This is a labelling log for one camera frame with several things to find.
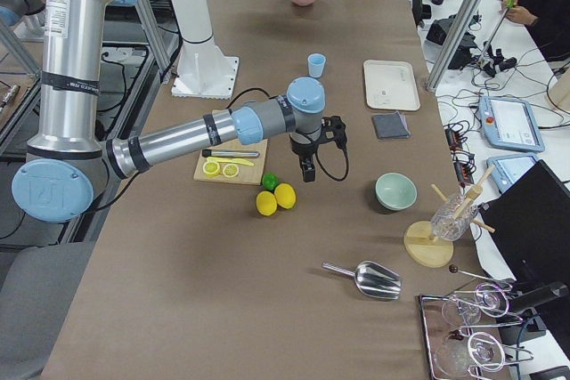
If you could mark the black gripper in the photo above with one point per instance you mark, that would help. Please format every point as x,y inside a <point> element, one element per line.
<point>302,149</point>

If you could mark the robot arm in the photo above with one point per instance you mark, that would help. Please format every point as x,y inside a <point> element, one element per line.
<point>67,167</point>

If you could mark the light blue plastic cup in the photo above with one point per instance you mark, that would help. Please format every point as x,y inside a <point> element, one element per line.
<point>316,63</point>

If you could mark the steel ice scoop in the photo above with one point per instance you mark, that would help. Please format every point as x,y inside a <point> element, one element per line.
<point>372,279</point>

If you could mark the wooden cup tree stand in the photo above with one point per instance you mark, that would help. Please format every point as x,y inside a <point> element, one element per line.
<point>430,243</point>

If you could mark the glass cup on stand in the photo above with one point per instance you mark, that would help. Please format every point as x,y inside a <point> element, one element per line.
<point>445,225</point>

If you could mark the yellow lemon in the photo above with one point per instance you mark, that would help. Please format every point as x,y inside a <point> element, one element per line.
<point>285,195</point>
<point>266,203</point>

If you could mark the green lime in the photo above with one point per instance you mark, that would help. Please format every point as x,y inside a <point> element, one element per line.
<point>270,181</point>

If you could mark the wooden cutting board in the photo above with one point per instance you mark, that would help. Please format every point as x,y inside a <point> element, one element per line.
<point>251,175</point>

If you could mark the lemon slice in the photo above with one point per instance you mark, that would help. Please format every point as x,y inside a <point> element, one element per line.
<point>211,168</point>
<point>231,170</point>

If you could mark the mint green bowl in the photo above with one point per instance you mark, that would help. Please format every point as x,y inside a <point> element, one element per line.
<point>395,191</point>

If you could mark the grey folded cloth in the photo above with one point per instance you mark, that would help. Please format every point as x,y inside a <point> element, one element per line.
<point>390,126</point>

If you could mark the cream rabbit tray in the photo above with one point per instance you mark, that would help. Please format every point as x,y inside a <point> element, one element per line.
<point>390,85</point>

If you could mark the blue teach pendant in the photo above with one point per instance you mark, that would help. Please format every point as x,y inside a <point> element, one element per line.
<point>509,124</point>
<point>510,168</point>

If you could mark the wine glass rack tray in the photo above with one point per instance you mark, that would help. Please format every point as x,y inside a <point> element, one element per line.
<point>461,332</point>

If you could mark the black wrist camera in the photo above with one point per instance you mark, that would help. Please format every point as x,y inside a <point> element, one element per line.
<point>334,130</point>

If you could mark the white camera pillar base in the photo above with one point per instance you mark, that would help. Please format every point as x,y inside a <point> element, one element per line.
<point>203,70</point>

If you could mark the aluminium frame post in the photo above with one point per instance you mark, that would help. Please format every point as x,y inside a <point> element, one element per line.
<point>451,43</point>

